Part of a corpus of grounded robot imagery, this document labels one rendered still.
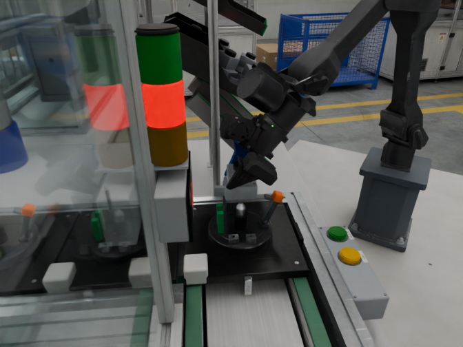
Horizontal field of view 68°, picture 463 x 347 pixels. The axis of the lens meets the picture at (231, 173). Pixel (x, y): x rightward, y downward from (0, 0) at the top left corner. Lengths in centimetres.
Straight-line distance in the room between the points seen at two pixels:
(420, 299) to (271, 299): 34
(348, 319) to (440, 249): 44
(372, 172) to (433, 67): 545
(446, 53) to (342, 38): 570
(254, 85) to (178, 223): 26
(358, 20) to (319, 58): 9
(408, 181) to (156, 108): 63
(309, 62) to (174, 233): 37
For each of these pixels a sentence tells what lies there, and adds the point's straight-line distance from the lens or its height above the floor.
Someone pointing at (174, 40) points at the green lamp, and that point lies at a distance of 39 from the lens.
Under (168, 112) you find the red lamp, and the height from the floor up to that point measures 133.
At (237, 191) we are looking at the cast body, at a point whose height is 110.
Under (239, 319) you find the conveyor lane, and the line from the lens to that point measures 69.
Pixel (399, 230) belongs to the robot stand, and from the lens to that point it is 97.
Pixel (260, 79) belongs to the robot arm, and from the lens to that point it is 57.
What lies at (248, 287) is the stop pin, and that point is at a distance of 69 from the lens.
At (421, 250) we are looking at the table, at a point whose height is 86.
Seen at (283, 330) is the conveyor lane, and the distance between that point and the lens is 68.
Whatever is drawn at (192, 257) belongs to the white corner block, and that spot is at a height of 99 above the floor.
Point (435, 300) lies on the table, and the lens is 90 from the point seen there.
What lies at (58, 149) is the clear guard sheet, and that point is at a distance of 20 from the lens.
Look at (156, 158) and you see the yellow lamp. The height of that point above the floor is 127.
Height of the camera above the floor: 146
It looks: 30 degrees down
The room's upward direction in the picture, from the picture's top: straight up
